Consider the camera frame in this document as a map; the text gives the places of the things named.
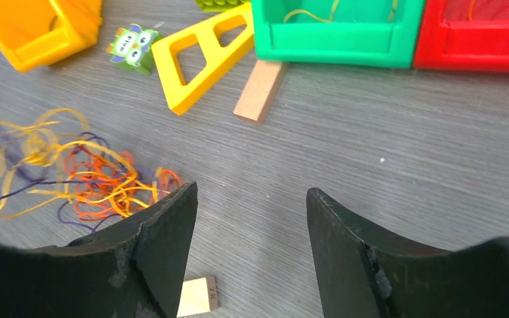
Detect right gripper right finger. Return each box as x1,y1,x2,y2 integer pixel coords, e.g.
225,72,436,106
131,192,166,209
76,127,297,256
306,187,509,317

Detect green plastic bin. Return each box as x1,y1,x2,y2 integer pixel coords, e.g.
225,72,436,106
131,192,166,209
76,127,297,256
251,0,425,68

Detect orange plastic bin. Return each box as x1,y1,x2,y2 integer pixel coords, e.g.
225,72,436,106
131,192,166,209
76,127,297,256
0,0,103,72

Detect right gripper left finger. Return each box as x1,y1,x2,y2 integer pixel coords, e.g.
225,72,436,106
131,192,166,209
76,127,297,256
0,182,198,317

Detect small wooden block upright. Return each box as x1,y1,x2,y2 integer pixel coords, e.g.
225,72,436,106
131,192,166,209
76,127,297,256
233,60,288,125

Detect red plastic bin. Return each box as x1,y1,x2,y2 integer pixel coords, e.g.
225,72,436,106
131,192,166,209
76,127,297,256
413,1,509,73

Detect yellow triangle block lower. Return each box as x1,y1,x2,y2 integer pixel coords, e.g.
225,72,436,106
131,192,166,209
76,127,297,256
152,3,254,115

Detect green lego brick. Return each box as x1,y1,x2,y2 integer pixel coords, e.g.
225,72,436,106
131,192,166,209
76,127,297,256
196,0,250,12

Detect green owl toy block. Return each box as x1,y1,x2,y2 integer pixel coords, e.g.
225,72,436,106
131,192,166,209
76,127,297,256
107,23,162,75

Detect flat wooden block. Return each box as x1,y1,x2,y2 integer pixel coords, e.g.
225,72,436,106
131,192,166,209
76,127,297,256
177,276,219,317

